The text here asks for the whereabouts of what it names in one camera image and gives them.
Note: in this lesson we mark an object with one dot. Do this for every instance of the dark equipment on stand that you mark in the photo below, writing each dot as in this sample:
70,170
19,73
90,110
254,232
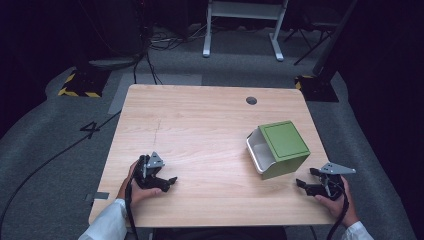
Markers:
113,33

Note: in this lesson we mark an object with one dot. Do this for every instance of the black stand base hazard tape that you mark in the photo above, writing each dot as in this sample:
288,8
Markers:
316,88
85,85

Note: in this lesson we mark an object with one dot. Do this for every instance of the person's right hand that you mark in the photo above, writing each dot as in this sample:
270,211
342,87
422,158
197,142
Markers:
346,210

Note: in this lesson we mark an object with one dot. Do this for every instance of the person's left hand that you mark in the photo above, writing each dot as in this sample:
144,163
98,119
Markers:
126,191

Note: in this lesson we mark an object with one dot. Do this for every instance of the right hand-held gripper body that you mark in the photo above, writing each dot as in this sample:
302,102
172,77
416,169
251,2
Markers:
328,190

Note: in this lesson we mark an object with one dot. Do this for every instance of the dark slanted stand pole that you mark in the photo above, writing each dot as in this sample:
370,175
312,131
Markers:
333,43

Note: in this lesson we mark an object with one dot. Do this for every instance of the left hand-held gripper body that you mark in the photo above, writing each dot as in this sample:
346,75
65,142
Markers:
146,173

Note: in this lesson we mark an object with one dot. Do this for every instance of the white metal desk frame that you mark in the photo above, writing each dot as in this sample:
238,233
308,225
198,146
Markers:
245,10

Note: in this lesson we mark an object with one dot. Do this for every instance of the green bin with white liner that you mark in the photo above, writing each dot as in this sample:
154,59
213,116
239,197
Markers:
283,141

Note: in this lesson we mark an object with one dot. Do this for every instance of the grey tape piece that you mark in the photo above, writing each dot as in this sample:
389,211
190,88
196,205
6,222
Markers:
100,196

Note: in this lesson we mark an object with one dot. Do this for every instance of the black folding tripod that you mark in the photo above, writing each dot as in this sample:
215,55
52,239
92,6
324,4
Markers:
311,36

